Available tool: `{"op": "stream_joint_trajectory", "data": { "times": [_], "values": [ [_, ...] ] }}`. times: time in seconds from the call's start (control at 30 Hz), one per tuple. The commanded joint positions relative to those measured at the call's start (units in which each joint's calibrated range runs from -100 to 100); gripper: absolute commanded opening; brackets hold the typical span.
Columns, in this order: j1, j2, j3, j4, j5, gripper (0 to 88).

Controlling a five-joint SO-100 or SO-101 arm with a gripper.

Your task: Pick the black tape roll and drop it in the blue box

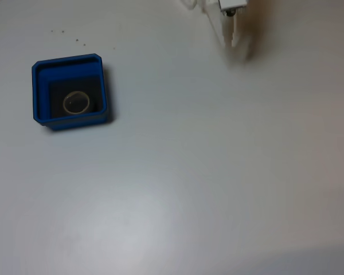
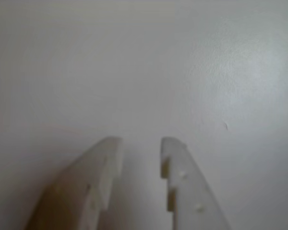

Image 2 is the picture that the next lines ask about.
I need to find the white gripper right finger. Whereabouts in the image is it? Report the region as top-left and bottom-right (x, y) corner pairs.
(160, 136), (231, 230)

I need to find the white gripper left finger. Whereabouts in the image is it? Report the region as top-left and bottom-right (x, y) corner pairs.
(25, 136), (124, 230)

